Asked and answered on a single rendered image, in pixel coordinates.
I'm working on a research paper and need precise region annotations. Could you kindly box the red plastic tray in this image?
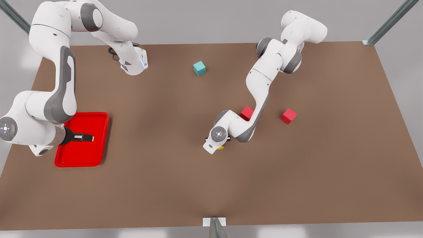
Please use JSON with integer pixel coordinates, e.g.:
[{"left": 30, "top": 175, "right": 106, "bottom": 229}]
[{"left": 54, "top": 112, "right": 110, "bottom": 168}]

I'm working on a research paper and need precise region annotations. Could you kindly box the red cube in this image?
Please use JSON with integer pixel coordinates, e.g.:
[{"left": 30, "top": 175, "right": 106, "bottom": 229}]
[
  {"left": 280, "top": 108, "right": 298, "bottom": 125},
  {"left": 240, "top": 106, "right": 255, "bottom": 122}
]

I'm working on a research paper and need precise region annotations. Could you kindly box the teal cube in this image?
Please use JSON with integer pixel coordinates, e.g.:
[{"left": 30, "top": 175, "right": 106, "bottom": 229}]
[{"left": 193, "top": 61, "right": 207, "bottom": 77}]

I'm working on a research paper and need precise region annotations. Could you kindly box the black cable loop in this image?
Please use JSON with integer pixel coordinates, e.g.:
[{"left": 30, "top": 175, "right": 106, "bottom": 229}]
[{"left": 108, "top": 43, "right": 141, "bottom": 62}]

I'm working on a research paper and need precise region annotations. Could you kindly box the silver frame post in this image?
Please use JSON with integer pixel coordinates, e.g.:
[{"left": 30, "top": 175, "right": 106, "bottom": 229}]
[
  {"left": 202, "top": 217, "right": 228, "bottom": 238},
  {"left": 362, "top": 0, "right": 420, "bottom": 46},
  {"left": 0, "top": 0, "right": 31, "bottom": 35}
]

